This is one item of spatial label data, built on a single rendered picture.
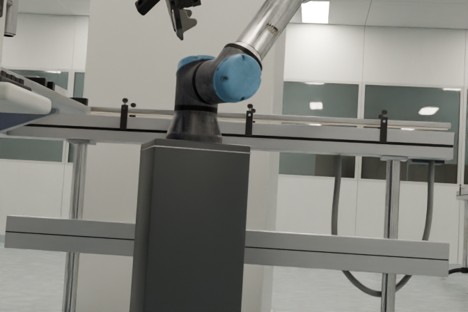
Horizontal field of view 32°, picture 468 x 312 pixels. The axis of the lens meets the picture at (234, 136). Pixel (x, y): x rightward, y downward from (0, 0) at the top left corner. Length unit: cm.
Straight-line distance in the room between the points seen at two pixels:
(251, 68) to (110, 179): 169
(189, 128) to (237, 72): 21
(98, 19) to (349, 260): 160
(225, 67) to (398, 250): 118
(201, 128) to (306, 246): 94
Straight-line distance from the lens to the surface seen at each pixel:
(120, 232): 300
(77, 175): 306
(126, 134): 298
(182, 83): 215
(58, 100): 202
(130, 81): 364
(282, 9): 217
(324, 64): 1019
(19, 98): 134
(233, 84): 201
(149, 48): 365
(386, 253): 293
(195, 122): 211
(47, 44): 1081
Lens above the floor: 63
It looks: 5 degrees up
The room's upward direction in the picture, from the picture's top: 3 degrees clockwise
